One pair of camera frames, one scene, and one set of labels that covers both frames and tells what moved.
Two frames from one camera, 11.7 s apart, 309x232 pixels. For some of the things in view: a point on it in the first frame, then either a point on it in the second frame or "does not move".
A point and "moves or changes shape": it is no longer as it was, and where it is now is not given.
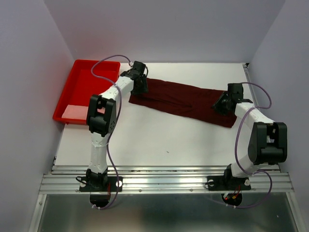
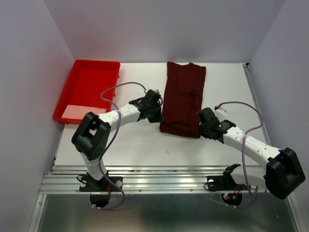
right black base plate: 227,183 does not move
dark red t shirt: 187,101 moves or changes shape
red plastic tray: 72,108 does not move
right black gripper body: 220,105 to 203,131
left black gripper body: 142,87 to 155,115
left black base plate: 100,184 does not move
